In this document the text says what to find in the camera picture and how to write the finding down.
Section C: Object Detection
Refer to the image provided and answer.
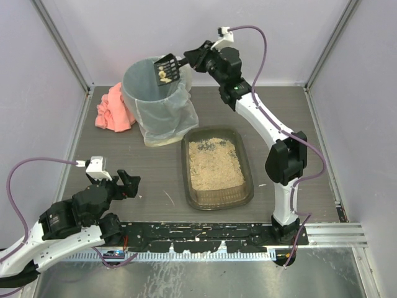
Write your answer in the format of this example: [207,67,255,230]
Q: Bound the bin with translucent bag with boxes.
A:
[121,56,199,147]

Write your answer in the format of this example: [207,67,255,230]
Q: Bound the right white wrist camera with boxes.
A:
[211,27,234,51]

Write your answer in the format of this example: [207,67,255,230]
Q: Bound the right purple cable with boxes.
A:
[231,25,327,268]

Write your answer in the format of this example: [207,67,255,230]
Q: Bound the black taped base rail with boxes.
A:
[88,220,311,254]

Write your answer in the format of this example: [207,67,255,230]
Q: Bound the pink cloth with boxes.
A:
[95,83,136,133]

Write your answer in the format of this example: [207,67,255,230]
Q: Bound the beige cat litter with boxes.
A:
[189,137,245,191]

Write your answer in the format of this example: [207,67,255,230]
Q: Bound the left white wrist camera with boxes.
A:
[76,156,112,181]

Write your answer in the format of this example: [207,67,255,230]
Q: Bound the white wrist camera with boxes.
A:
[76,156,112,181]
[211,27,234,51]

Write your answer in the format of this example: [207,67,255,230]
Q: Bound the grey slotted cable duct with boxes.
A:
[64,248,276,263]

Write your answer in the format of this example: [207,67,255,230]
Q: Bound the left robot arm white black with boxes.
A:
[1,169,141,289]

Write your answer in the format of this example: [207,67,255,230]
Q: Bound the dark translucent litter box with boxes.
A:
[181,125,254,210]

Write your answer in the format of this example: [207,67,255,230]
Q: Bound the purple cable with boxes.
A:
[0,157,139,296]
[231,25,327,268]

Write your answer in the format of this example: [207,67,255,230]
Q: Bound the black slotted litter scoop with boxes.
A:
[153,53,189,86]

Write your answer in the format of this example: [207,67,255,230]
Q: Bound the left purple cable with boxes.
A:
[0,157,139,296]

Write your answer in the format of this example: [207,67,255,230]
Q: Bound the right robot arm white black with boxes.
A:
[180,41,307,243]

